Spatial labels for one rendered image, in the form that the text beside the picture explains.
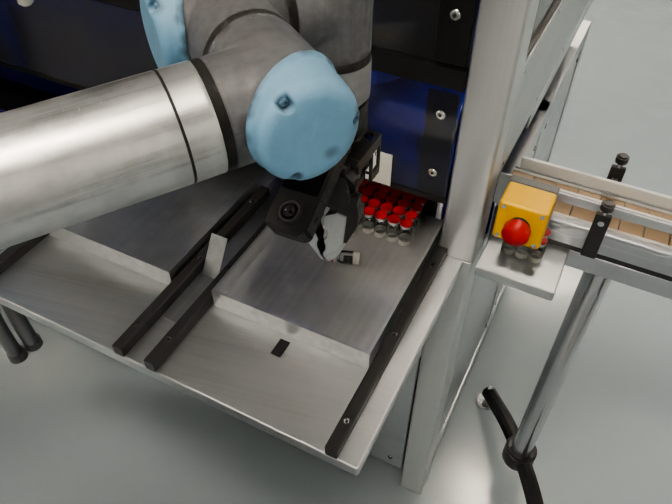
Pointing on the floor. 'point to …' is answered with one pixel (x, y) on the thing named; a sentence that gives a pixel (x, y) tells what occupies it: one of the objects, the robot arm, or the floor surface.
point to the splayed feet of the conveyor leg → (488, 399)
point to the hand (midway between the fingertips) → (323, 255)
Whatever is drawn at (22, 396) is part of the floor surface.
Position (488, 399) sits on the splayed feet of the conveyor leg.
